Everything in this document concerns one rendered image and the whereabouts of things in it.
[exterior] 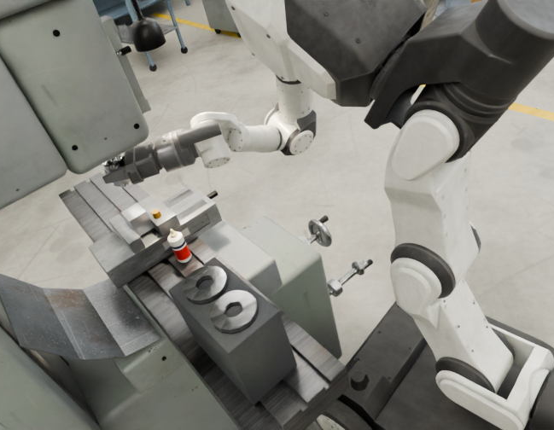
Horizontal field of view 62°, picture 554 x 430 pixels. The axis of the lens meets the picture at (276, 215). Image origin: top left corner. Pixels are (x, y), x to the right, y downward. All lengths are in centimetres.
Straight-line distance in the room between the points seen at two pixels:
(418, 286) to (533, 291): 141
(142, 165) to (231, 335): 46
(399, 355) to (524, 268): 117
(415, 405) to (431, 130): 82
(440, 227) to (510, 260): 156
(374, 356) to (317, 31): 94
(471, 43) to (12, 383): 98
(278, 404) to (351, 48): 67
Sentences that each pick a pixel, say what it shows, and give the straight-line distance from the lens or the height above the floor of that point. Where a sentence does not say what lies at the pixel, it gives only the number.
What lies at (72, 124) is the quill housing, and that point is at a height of 142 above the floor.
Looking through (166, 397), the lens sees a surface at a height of 64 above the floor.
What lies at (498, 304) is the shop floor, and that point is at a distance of 228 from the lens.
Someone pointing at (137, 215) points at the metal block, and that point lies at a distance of 130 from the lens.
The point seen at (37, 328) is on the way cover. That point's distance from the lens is 122.
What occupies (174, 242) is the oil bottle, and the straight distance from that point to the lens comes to 125.
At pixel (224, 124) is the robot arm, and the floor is 124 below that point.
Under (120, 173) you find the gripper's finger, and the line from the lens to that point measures 113.
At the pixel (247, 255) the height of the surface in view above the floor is 84.
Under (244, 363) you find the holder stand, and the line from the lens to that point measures 88.
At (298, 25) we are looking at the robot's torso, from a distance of 76.
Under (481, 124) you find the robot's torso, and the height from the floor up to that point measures 138.
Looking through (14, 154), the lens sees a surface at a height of 143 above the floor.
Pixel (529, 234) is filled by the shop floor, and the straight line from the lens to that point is 260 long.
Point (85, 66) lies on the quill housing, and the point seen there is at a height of 151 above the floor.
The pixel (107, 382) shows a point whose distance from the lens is 143.
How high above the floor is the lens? 178
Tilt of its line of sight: 39 degrees down
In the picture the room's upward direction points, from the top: 16 degrees counter-clockwise
